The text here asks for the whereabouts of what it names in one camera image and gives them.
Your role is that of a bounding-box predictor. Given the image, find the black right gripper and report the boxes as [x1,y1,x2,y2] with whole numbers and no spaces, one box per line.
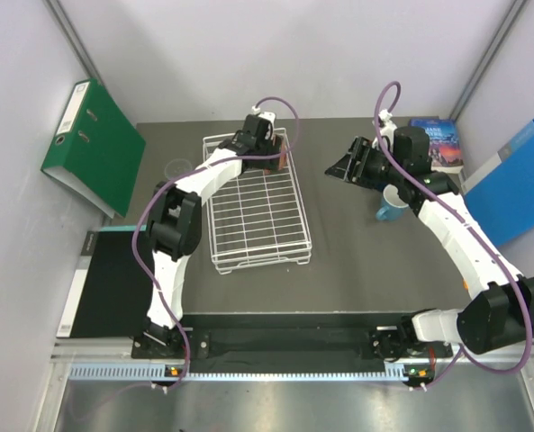
[324,138,405,190]

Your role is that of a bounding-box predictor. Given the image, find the orange mug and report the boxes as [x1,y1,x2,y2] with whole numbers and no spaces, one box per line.
[262,134,286,174]

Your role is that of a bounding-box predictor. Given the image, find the teal mug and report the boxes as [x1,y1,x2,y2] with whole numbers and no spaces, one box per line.
[376,184,409,221]

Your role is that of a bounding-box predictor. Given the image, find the white wire dish rack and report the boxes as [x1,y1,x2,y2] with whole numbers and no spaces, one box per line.
[202,128,315,276]

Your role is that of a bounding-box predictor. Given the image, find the clear faceted plastic cup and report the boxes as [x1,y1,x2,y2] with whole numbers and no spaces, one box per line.
[164,158,193,180]

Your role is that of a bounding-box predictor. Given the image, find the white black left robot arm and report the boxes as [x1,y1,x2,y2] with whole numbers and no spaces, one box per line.
[144,112,285,357]

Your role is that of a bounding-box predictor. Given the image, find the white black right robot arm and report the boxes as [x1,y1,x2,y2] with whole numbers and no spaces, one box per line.
[325,126,534,356]

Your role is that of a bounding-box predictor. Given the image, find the Jane Eyre paperback book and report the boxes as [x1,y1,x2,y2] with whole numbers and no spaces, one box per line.
[409,118,464,175]

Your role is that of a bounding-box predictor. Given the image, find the green lever arch binder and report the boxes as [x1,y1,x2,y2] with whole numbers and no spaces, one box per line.
[41,79,146,218]

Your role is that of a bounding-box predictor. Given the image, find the blue folder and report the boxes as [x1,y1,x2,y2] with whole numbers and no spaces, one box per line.
[463,119,534,246]

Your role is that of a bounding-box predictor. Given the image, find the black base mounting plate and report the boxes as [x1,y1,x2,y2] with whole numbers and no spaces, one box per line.
[132,323,450,370]

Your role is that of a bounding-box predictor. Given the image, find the black notebook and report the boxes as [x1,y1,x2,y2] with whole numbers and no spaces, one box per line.
[56,230,153,338]

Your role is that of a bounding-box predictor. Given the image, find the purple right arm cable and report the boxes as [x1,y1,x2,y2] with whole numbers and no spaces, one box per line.
[373,80,534,391]

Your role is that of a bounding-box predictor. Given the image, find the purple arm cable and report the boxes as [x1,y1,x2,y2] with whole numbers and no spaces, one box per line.
[373,80,534,391]
[131,96,302,392]

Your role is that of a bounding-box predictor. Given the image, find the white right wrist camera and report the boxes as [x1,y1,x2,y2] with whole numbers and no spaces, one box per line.
[373,109,397,152]

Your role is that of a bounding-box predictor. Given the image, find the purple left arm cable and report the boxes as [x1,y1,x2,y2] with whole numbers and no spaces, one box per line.
[131,96,302,392]

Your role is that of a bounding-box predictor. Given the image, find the grey slotted cable duct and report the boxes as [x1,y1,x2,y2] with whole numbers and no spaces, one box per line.
[68,363,434,383]

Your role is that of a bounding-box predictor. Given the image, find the aluminium frame rail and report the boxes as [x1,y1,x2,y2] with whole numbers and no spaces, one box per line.
[50,326,534,365]

